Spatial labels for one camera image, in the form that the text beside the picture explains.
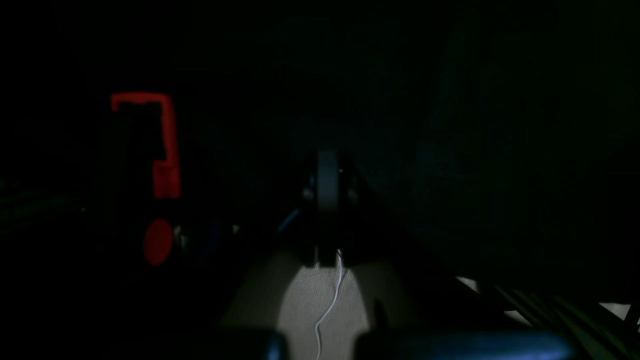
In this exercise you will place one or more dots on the red and black clamp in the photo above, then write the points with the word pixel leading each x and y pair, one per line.
pixel 153 176

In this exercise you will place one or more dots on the black table cloth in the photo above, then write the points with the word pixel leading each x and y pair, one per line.
pixel 503 136

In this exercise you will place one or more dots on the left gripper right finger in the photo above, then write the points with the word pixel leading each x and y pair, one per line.
pixel 367 227

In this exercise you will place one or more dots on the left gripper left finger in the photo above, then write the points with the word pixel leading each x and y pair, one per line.
pixel 296 226

